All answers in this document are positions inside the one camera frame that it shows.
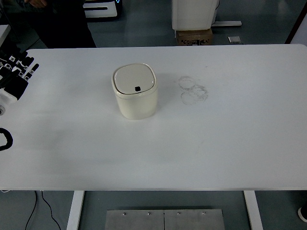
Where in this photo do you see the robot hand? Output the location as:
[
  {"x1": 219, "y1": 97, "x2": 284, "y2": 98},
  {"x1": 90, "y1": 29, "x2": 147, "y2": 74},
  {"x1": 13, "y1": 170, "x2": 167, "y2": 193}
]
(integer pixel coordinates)
[{"x1": 0, "y1": 46, "x2": 40, "y2": 109}]

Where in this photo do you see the cream trash bin with lid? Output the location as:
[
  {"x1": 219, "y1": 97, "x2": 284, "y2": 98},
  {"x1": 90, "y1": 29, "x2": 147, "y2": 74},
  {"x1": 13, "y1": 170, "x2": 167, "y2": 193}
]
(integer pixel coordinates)
[{"x1": 111, "y1": 62, "x2": 159, "y2": 121}]

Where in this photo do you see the white side table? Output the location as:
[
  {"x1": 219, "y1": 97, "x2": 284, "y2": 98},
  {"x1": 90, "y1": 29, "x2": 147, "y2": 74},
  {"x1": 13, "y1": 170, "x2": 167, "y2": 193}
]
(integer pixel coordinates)
[{"x1": 0, "y1": 24, "x2": 12, "y2": 47}]

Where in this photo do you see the person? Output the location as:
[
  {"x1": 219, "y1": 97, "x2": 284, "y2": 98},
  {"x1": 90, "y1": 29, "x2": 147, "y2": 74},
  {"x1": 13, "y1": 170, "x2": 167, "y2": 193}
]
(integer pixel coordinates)
[{"x1": 23, "y1": 0, "x2": 97, "y2": 49}]

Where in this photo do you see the white and black machine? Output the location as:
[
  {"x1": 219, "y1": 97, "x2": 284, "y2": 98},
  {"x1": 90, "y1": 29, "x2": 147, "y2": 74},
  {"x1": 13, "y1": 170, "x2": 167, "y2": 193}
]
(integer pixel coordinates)
[{"x1": 82, "y1": 0, "x2": 122, "y2": 19}]

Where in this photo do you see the white table leg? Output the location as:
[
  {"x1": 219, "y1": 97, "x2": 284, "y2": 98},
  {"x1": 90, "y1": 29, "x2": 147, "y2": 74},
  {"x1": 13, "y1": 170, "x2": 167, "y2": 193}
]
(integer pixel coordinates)
[
  {"x1": 66, "y1": 190, "x2": 85, "y2": 230},
  {"x1": 244, "y1": 190, "x2": 264, "y2": 230}
]

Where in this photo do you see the grey metal plate with screws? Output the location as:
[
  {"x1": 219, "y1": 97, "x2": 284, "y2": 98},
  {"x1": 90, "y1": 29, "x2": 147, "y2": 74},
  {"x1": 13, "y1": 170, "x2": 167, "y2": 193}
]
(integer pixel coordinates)
[
  {"x1": 164, "y1": 208, "x2": 225, "y2": 230},
  {"x1": 105, "y1": 209, "x2": 165, "y2": 230}
]

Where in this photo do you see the brown cardboard box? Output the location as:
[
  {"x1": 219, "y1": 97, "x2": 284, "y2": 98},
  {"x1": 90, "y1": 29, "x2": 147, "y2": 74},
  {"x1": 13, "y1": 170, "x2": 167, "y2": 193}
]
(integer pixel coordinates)
[{"x1": 176, "y1": 28, "x2": 214, "y2": 46}]

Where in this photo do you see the white plastic container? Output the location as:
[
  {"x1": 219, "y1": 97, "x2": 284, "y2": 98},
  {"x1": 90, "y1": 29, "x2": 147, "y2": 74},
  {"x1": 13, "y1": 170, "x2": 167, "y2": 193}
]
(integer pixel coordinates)
[{"x1": 171, "y1": 0, "x2": 220, "y2": 31}]

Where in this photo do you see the white floor bar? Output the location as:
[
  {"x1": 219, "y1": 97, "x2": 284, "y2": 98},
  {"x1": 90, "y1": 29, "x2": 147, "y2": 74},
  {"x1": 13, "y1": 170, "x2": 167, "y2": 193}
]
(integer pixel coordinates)
[{"x1": 213, "y1": 21, "x2": 243, "y2": 27}]

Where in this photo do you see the small grey floor item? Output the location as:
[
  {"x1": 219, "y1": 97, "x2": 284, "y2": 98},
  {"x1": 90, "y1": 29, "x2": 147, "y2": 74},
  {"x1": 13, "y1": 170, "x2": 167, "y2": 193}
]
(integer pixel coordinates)
[{"x1": 227, "y1": 36, "x2": 244, "y2": 45}]

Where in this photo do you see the white board with dark edge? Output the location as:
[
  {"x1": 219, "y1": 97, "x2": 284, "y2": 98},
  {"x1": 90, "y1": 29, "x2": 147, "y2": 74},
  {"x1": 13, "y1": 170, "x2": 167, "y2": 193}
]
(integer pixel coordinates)
[{"x1": 284, "y1": 0, "x2": 307, "y2": 45}]

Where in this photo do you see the thin black floor cable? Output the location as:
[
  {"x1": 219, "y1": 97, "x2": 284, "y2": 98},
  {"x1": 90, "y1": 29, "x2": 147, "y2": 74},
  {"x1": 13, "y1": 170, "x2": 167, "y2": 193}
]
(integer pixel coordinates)
[{"x1": 24, "y1": 190, "x2": 61, "y2": 230}]

